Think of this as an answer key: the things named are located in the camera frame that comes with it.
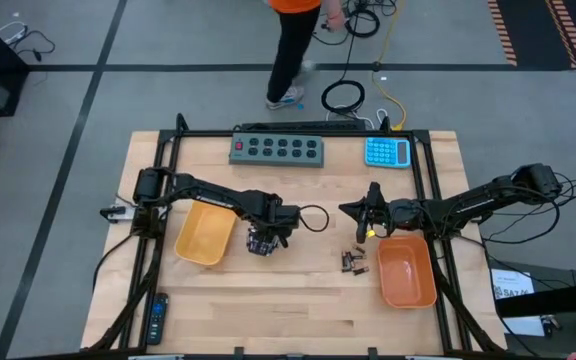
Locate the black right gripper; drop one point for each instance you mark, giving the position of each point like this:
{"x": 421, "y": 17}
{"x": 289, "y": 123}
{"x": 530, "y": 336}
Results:
{"x": 400, "y": 215}

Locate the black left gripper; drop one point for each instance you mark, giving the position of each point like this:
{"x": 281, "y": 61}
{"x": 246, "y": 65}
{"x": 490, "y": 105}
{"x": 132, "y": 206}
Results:
{"x": 285, "y": 217}

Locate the silver battery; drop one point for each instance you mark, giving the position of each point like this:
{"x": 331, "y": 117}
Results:
{"x": 257, "y": 246}
{"x": 268, "y": 246}
{"x": 273, "y": 244}
{"x": 252, "y": 245}
{"x": 263, "y": 247}

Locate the yellow plastic bin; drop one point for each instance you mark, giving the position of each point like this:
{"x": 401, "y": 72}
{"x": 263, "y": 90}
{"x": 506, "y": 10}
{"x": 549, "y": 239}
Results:
{"x": 205, "y": 232}

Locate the orange plastic bin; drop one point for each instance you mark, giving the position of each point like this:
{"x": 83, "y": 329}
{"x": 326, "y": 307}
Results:
{"x": 405, "y": 272}

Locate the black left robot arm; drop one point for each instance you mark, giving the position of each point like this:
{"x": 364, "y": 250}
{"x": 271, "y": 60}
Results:
{"x": 208, "y": 192}

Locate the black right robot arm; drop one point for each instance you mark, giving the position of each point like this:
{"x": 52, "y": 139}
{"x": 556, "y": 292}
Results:
{"x": 488, "y": 197}

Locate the blue calculator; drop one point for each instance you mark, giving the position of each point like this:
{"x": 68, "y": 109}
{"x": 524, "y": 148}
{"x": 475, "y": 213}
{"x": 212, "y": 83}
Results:
{"x": 385, "y": 152}

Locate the grey power strip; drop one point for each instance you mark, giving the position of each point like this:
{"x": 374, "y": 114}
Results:
{"x": 278, "y": 150}

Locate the black power strip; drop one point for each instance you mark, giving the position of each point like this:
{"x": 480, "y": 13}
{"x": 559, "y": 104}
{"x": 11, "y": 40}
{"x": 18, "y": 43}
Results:
{"x": 303, "y": 125}

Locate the black table clamp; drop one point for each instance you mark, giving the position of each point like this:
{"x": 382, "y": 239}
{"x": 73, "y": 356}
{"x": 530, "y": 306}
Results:
{"x": 373, "y": 353}
{"x": 238, "y": 353}

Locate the black remote control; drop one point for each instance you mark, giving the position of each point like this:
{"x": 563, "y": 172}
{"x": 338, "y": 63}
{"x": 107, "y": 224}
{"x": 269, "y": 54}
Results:
{"x": 157, "y": 320}

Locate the white paper label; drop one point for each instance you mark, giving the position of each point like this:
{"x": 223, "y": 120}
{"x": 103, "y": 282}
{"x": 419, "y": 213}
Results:
{"x": 513, "y": 280}

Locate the person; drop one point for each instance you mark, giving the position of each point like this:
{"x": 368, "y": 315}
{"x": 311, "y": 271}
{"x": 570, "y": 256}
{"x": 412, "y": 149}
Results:
{"x": 290, "y": 45}

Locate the grey side table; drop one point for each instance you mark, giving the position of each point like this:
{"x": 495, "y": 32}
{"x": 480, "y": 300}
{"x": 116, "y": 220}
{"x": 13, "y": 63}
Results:
{"x": 553, "y": 277}

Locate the black bar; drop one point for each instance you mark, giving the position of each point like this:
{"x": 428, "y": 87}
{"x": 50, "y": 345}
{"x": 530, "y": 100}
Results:
{"x": 558, "y": 300}

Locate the black mat orange stripes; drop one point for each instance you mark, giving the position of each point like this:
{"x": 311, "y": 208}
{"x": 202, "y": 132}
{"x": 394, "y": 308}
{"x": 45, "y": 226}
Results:
{"x": 533, "y": 30}

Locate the black aluminium table frame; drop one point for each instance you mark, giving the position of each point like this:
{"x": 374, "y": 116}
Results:
{"x": 167, "y": 134}

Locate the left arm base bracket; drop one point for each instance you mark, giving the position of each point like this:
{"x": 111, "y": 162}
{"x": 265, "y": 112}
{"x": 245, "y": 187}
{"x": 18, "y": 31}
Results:
{"x": 118, "y": 214}

